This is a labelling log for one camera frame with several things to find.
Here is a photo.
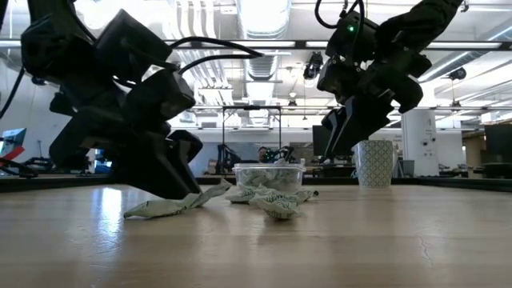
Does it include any patterned white teal paper cup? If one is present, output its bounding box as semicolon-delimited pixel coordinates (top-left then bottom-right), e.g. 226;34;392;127
354;139;395;188

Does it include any black ceiling security camera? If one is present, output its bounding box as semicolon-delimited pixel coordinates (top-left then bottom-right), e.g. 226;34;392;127
447;66;467;82

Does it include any black right camera cable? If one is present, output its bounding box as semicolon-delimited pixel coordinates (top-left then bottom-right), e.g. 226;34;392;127
314;0;366;30

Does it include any black hanging arm cable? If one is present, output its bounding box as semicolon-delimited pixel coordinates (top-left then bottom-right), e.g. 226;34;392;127
0;66;26;120

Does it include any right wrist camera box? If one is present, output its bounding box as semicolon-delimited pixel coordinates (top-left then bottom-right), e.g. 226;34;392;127
324;10;380;62

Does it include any clear plastic container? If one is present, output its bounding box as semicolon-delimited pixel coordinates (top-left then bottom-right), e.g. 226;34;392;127
231;162;307;194

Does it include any black frame workstation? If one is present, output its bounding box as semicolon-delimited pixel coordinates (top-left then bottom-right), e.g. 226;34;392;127
221;105;283;163

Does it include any tilted monitor with colour picture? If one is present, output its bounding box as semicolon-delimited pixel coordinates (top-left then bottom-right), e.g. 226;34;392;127
0;126;28;155

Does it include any silver ventilation duct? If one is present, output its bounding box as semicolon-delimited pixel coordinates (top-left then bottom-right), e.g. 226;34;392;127
235;0;293;81

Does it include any black overhead camera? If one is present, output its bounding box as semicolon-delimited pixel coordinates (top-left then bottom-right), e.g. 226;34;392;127
302;51;324;81

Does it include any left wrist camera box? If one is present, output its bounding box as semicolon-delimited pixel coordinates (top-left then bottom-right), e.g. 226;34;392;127
94;8;174;83

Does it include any black camera cable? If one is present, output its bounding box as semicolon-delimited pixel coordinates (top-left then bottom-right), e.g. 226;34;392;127
314;0;366;30
166;35;265;77

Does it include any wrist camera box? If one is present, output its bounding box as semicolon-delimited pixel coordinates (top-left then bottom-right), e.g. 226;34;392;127
324;10;380;62
94;8;174;83

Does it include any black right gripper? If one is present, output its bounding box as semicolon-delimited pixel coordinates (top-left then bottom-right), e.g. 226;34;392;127
317;51;434;159

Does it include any black large screen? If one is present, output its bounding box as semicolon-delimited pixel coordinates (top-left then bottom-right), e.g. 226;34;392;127
484;122;512;164

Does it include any black left camera cable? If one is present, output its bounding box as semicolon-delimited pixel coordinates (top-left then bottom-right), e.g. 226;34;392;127
166;35;265;77

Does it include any black computer monitor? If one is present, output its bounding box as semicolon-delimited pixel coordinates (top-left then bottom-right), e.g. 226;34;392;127
312;125;333;158

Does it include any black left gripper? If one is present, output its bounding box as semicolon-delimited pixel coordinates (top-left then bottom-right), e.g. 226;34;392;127
48;68;204;200

